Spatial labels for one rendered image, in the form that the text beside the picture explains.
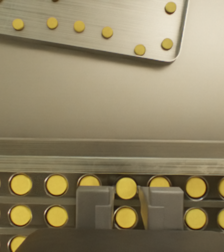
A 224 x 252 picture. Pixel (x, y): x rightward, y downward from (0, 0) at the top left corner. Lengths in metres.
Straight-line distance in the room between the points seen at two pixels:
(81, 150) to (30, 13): 0.21
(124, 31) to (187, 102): 0.09
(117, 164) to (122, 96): 0.16
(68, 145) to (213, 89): 0.20
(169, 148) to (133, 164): 0.02
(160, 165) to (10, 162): 0.08
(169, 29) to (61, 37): 0.11
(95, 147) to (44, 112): 0.16
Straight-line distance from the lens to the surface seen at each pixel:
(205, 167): 0.18
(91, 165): 0.18
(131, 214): 0.19
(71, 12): 0.35
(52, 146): 0.19
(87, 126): 0.33
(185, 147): 0.19
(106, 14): 0.35
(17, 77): 0.35
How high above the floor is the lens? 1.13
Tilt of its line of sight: 89 degrees down
